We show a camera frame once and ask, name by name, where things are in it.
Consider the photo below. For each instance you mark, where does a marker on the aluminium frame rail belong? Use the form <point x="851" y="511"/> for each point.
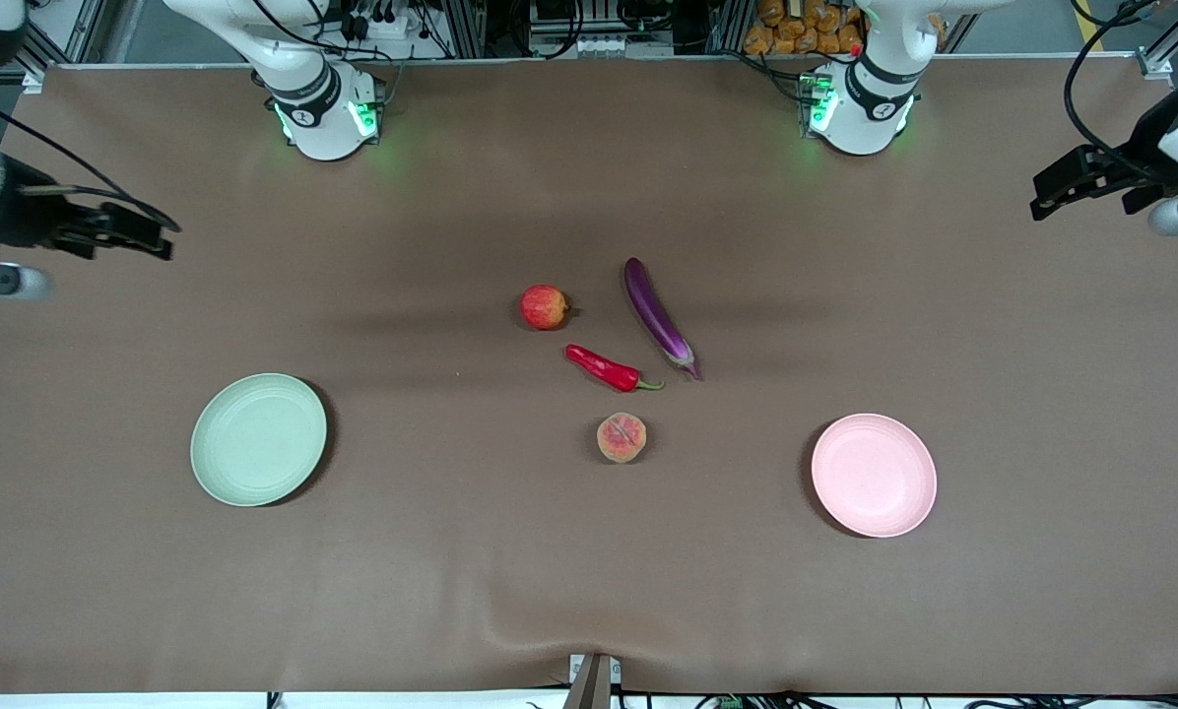
<point x="52" y="44"/>
<point x="1175" y="37"/>

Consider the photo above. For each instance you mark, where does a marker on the white power strip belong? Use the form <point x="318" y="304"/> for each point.
<point x="384" y="22"/>

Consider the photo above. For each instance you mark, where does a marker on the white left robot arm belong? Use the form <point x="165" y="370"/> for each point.
<point x="860" y="118"/>

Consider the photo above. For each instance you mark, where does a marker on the purple eggplant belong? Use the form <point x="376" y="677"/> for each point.
<point x="656" y="317"/>

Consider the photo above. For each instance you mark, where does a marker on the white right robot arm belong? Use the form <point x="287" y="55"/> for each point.
<point x="318" y="123"/>

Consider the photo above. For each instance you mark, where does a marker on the red chili pepper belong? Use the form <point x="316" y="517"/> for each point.
<point x="604" y="368"/>

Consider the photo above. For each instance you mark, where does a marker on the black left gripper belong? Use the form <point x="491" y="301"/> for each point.
<point x="1138" y="158"/>

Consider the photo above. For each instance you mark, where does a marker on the white connector block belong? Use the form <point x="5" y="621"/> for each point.
<point x="607" y="45"/>

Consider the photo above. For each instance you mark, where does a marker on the red apple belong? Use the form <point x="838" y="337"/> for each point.
<point x="545" y="307"/>

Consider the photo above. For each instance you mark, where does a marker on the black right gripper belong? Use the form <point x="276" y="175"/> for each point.
<point x="28" y="219"/>

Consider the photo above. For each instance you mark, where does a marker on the orange pink peach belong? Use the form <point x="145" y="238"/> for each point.
<point x="621" y="438"/>

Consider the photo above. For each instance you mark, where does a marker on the pink plate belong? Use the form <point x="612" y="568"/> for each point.
<point x="874" y="476"/>

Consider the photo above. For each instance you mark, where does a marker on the brown table cloth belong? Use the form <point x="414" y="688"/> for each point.
<point x="550" y="561"/>

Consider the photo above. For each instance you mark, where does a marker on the pale green plate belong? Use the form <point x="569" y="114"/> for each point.
<point x="257" y="440"/>

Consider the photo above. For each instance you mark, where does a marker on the grey metal table bracket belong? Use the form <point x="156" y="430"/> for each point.
<point x="592" y="681"/>

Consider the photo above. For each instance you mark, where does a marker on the orange packaged goods heap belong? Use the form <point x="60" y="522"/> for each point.
<point x="806" y="28"/>

